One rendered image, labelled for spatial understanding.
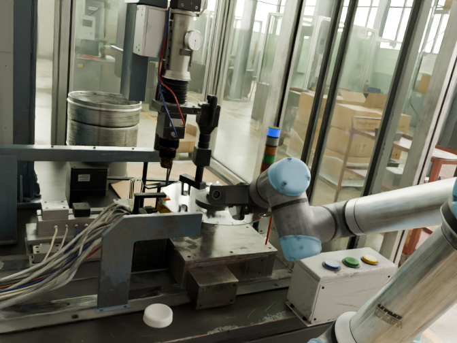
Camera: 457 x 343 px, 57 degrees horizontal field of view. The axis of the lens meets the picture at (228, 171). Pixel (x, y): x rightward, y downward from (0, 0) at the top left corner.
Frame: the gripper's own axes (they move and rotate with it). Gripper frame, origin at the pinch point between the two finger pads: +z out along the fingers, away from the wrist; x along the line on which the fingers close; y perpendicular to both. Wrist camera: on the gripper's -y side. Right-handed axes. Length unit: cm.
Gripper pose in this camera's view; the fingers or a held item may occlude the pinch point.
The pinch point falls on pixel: (229, 207)
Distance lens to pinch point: 111.5
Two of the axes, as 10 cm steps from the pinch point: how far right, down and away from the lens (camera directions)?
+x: 0.1, -9.6, 2.8
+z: -2.9, 2.7, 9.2
